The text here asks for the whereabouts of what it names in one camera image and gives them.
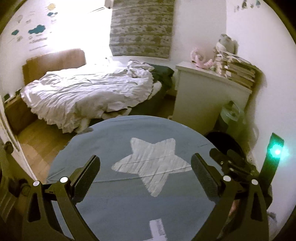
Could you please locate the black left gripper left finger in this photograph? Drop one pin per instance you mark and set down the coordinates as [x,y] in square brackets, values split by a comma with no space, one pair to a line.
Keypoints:
[51,212]

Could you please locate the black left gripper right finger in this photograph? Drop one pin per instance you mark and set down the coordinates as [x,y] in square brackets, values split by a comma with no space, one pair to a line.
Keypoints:
[240,210]

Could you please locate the black trash bin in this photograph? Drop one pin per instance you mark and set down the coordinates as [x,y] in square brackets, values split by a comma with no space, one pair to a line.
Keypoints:
[227,145]

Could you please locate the green air purifier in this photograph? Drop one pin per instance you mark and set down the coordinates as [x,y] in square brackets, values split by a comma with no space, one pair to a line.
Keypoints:
[232,119]

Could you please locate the white cabinet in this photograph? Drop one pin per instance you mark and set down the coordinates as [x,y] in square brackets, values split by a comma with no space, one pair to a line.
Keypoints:
[201,94]

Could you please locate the stack of books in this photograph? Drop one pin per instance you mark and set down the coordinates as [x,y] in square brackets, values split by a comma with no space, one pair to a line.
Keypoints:
[236,69]

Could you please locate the pink plush toy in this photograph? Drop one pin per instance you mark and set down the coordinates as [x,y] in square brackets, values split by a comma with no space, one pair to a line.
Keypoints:
[198,57]

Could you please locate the wooden bedside table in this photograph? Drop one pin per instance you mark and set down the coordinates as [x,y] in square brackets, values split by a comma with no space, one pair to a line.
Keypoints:
[18,114]

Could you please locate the grey plush toy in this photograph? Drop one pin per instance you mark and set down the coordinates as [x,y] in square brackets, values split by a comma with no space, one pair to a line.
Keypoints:
[226,44]

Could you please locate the white rumpled duvet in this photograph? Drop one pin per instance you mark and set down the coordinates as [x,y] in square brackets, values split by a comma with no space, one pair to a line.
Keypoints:
[68,98]

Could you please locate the brown wooden headboard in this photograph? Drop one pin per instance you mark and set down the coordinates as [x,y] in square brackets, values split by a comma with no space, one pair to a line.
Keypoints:
[37,67]

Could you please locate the patterned roman blind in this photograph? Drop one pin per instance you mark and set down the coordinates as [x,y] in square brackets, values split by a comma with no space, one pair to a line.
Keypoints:
[142,28]

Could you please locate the cloud and sun wall stickers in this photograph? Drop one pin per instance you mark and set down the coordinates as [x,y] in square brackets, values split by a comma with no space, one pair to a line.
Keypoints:
[33,24]

